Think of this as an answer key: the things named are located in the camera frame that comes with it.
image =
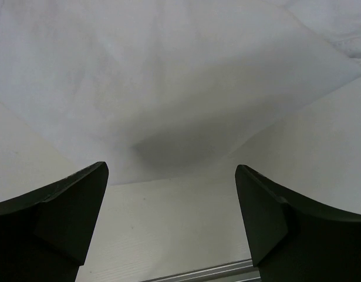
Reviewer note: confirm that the white fabric skirt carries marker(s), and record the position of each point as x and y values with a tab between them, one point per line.
159	89

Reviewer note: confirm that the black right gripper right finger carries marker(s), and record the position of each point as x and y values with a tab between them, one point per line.
294	238

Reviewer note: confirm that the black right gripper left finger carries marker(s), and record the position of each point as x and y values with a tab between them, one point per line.
45	234

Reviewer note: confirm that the aluminium table edge rail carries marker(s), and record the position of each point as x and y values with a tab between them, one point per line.
236	271

